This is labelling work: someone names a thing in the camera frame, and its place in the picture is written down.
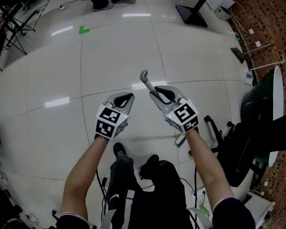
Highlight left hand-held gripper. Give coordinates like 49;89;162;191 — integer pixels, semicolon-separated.
95;93;135;141

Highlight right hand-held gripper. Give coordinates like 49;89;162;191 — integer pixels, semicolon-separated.
149;85;199;134

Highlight grey stick with handle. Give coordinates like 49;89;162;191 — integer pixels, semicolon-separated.
140;70;186;148

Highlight person's right forearm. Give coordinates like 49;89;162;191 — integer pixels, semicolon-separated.
185;129;236;212

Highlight person's left forearm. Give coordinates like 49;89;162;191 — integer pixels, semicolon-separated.
60;135;110;221

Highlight green bristle broom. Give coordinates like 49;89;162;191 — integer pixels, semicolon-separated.
230;43;276;65

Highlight person's left black shoe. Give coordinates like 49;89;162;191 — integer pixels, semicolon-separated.
113;142;128;158

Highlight person's black shoe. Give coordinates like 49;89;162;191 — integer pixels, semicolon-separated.
113;142;128;158
143;154;160;168

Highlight person's right black shoe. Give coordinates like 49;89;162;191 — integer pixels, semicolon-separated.
143;154;160;168

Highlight wooden desk black base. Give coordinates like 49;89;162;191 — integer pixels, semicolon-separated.
175;0;209;28

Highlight white oval table green base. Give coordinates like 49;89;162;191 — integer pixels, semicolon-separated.
241;66;285;167

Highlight person's dark trousers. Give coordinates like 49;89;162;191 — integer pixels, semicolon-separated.
106;154;188;229

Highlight black mesh office chair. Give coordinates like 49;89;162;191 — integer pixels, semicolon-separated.
204;115;286;188

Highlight white water dispenser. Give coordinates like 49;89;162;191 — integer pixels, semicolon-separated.
205;0;235;10

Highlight grey chest harness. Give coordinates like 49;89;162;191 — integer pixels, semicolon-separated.
101;207;213;229

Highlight green plastic bottle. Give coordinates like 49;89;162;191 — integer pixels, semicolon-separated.
199;205;211;219

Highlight person's dark shirt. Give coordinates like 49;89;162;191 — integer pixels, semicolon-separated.
55;195;257;229

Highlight wooden table black legs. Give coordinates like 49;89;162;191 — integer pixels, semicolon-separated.
0;3;37;56

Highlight white long-handled dustpan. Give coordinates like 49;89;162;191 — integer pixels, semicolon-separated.
240;55;286;85

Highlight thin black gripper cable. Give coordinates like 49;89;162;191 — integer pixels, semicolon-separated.
95;167;108;216
193;166;199;224

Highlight short white cable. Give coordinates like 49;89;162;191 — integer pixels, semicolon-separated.
231;17;252;33

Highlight black adapter cable white plug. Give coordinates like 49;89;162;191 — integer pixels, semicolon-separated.
58;0;84;10

